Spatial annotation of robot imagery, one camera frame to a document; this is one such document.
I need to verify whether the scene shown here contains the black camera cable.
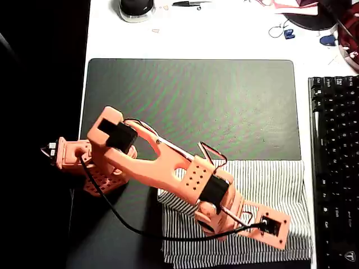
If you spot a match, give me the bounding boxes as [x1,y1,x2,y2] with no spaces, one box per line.
[78,154,270,241]

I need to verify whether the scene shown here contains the black keyboard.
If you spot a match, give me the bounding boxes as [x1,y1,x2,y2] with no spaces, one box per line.
[307,75,359,269]

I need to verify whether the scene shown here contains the dark grey desk mat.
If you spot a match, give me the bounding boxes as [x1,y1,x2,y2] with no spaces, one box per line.
[66,58,312,269]

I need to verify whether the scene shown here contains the black tweezers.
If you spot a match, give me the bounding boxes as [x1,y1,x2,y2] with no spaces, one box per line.
[171,0,211,11]

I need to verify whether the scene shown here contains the striped grey cloth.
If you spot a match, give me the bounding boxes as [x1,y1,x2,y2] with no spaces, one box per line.
[157,159,314,268]

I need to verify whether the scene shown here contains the black round object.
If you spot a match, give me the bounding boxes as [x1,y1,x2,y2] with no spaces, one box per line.
[282,0,342,31]

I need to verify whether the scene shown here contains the orange framed wrist camera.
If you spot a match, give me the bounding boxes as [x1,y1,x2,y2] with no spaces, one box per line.
[246,206,292,249]

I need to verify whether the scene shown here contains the black and silver mouse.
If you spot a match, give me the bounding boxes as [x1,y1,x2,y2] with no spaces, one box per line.
[117,0,157,23]

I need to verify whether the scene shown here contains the thin wire loop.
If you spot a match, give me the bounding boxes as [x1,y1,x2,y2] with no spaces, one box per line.
[268,19,291,39]

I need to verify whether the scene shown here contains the blue plastic piece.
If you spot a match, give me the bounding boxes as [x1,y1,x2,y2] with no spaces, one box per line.
[319,34,337,47]

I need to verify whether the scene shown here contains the dark red fabric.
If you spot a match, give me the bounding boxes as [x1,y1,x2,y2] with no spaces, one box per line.
[335,0,359,71]

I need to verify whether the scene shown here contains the orange perforated base plate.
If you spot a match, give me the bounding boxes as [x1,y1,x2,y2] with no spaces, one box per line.
[82,165,128,197]

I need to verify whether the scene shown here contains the pink paper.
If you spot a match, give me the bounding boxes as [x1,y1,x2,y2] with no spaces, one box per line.
[252,0,320,11]

